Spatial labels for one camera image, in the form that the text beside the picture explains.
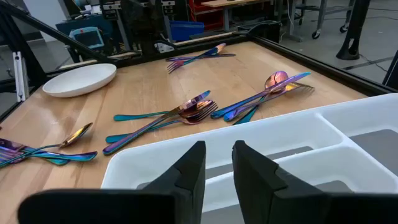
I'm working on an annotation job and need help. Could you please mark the wooden workbench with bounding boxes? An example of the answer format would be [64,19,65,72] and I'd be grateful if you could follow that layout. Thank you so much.
[201,0,271,32]

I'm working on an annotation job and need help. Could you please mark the white plastic cutlery tray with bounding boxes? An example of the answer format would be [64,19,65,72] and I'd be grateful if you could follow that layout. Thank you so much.
[101,93,398,224]

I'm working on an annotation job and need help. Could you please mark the grey rolling cart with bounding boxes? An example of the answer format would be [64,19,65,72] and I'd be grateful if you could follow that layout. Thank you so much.
[287,0,354,43]

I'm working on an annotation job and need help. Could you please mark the curved black stand foot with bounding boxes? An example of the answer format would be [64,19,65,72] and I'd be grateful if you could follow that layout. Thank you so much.
[335,0,373,62]

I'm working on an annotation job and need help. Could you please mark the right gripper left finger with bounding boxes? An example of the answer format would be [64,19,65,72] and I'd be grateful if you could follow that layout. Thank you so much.
[18,141,206,224]

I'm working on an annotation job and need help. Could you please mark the teal device with screen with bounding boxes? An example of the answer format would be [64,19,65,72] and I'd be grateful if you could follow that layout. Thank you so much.
[68,26,105,50]

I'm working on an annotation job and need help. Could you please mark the black folding partition screen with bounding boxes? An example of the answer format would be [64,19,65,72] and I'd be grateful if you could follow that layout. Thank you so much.
[382,49,398,91]

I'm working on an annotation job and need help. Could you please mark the blue machine cabinet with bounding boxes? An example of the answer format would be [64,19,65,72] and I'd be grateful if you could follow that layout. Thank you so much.
[55,14,114,43]

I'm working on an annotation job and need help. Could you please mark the iridescent rainbow spoon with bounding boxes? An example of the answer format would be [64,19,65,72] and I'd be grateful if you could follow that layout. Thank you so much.
[183,42,227,66]
[0,122,94,169]
[232,70,290,126]
[113,98,215,123]

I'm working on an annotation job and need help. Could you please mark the white round plate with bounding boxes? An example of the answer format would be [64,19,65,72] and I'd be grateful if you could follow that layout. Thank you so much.
[42,63,118,99]

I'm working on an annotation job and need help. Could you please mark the blue plastic bin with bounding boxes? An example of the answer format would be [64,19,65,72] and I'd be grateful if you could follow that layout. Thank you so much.
[169,20,205,43]

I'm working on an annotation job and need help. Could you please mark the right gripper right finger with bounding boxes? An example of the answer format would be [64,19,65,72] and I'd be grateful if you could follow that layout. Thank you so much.
[232,140,398,224]

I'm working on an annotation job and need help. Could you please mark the black aluminium table frame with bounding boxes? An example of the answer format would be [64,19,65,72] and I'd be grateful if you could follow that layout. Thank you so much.
[0,0,398,122]

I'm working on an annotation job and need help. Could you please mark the red storage bins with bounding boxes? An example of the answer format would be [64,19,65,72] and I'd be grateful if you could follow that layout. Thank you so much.
[188,0,225,31]

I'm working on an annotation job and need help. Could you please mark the silver aluminium bracket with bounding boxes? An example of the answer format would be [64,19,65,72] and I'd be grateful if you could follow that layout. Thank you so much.
[12,51,31,103]

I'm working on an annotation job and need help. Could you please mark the iridescent rainbow table knife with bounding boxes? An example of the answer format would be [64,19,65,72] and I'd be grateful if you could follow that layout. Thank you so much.
[102,90,211,156]
[210,71,312,120]
[165,53,236,62]
[0,138,98,162]

